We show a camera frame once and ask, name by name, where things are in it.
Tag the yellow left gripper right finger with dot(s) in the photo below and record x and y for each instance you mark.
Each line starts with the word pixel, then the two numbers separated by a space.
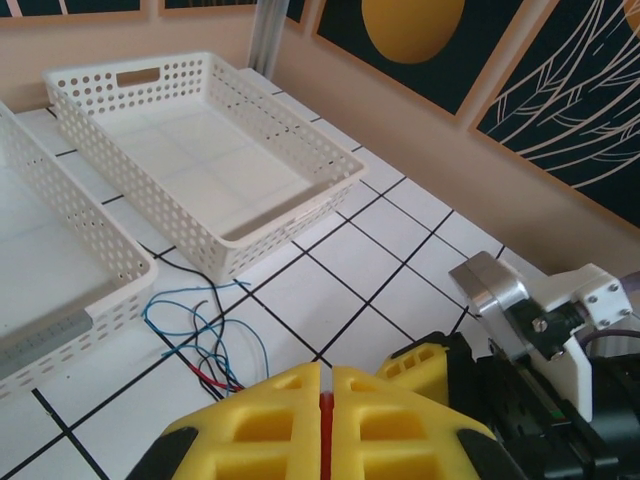
pixel 415 445

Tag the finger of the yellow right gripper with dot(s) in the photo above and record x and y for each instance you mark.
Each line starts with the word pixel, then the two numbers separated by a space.
pixel 410 382

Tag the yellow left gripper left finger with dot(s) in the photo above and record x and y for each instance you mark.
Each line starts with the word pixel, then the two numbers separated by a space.
pixel 240 445

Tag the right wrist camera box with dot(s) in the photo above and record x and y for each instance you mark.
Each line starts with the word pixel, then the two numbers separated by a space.
pixel 500 290

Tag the wide white perforated basket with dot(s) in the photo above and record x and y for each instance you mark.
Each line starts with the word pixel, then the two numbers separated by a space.
pixel 200 160

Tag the aluminium frame post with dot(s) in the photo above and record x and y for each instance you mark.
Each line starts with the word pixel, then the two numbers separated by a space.
pixel 267 35

